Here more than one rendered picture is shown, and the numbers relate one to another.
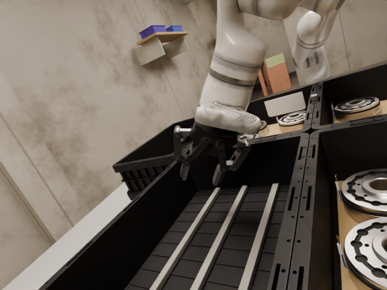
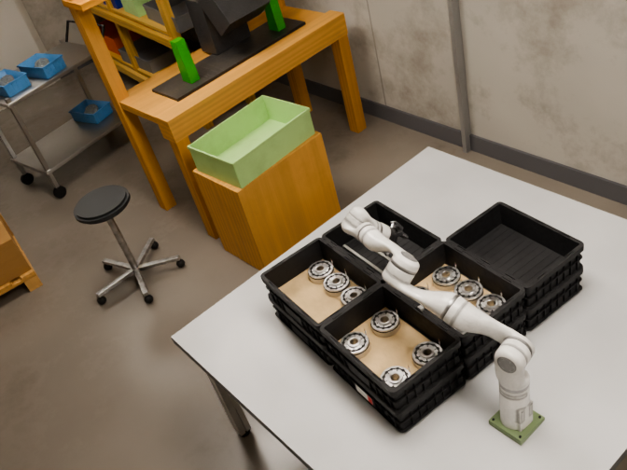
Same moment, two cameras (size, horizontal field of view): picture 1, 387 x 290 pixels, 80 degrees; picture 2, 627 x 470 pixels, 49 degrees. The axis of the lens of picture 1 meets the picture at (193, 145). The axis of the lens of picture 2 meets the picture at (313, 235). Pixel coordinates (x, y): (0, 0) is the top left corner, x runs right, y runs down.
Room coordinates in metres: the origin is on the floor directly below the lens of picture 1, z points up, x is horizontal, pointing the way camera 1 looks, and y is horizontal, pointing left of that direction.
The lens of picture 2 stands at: (1.10, -1.88, 2.65)
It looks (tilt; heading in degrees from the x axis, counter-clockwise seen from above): 38 degrees down; 119
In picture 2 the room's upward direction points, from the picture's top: 16 degrees counter-clockwise
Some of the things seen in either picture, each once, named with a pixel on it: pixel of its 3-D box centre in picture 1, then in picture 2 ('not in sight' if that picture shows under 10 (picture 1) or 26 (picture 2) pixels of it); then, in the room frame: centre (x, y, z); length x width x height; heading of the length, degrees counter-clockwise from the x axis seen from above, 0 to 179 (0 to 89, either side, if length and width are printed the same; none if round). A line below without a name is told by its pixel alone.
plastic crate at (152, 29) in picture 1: (154, 33); not in sight; (3.29, -0.09, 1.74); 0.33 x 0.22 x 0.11; 150
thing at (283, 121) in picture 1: (295, 117); not in sight; (0.69, -0.33, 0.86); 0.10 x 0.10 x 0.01
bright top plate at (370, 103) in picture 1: (355, 105); (427, 353); (0.59, -0.45, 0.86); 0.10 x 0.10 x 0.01
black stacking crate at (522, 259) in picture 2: (182, 149); (513, 254); (0.81, 0.04, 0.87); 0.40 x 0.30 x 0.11; 144
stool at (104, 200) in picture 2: not in sight; (122, 238); (-1.57, 0.62, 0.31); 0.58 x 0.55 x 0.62; 8
